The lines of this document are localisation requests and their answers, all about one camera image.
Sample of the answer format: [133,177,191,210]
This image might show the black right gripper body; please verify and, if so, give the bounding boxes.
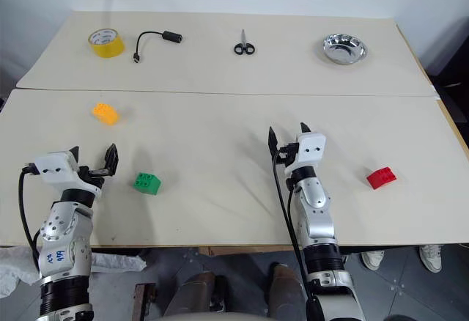
[276,139,300,169]

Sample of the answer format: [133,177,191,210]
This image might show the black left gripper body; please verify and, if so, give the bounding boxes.
[76,165,115,191]

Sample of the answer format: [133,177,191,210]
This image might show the green toy brick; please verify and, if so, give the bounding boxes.
[131,171,163,196]

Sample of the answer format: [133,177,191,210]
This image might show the orange toy brick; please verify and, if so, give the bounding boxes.
[91,102,121,127]

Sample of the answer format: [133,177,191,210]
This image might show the beige table mat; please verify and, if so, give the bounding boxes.
[15,10,441,99]
[0,87,469,248]

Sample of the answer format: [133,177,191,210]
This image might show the shiny steel bowl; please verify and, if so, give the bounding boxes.
[322,33,369,67]

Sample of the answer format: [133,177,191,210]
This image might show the red toy brick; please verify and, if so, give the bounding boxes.
[366,166,399,191]

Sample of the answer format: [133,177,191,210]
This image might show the yellow tape roll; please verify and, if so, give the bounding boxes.
[87,27,126,59]

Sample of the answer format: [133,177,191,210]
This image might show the white crumpled plastic sheet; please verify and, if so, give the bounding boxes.
[0,245,148,300]

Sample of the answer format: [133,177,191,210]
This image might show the white sneaker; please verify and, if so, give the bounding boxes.
[418,243,443,273]
[360,248,386,272]

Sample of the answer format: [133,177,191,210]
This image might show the dark brown rounded shape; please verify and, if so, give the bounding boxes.
[174,270,229,315]

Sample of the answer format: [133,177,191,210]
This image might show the black object beside table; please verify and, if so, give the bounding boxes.
[424,19,469,93]

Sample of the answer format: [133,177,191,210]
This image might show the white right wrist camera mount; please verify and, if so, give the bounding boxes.
[284,132,328,176]

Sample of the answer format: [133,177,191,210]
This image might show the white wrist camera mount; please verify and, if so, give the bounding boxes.
[284,132,328,176]
[34,151,103,194]

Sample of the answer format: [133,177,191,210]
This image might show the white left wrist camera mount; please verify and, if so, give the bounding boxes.
[34,151,103,194]

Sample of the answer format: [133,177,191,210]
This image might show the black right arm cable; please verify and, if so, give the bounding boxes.
[272,146,324,321]

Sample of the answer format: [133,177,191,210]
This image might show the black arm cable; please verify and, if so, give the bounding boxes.
[18,162,42,275]
[272,146,324,321]

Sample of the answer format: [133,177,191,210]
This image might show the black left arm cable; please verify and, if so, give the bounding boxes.
[18,162,42,275]

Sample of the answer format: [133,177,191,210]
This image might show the black handled scissors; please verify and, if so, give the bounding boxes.
[233,28,256,57]

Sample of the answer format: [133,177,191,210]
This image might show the black USB adapter cable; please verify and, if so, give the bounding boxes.
[132,30,185,67]

